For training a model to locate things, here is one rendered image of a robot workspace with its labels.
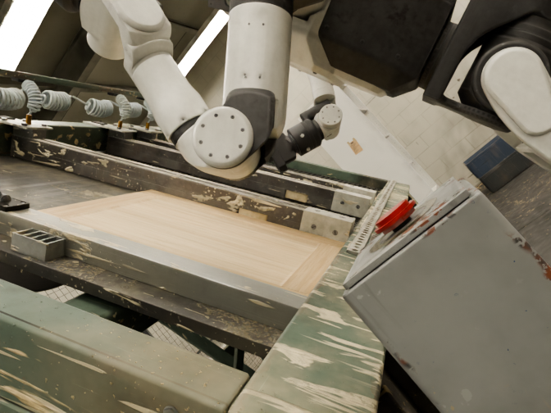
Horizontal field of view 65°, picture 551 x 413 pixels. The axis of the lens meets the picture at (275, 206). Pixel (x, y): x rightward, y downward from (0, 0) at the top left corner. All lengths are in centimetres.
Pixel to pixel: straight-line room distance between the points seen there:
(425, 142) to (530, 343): 591
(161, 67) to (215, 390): 42
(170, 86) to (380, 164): 435
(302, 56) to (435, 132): 548
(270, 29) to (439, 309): 43
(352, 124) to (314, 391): 454
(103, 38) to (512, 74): 61
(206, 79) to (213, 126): 666
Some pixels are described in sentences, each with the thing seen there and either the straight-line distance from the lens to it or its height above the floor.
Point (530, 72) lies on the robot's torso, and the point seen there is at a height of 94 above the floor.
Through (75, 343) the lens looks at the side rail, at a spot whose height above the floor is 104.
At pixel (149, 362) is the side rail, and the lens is 44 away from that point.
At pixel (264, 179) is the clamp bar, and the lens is 157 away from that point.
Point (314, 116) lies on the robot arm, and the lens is 130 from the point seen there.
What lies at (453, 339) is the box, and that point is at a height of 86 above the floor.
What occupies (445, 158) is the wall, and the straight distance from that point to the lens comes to 622.
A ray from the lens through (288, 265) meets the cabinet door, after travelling 83.
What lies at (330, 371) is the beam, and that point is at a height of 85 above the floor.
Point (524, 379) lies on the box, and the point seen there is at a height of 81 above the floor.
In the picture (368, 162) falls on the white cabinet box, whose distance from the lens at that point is 489.
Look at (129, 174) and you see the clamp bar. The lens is 129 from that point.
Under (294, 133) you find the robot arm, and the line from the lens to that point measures 125.
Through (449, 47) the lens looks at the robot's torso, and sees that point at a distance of 80.
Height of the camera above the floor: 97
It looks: 6 degrees up
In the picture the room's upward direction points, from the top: 41 degrees counter-clockwise
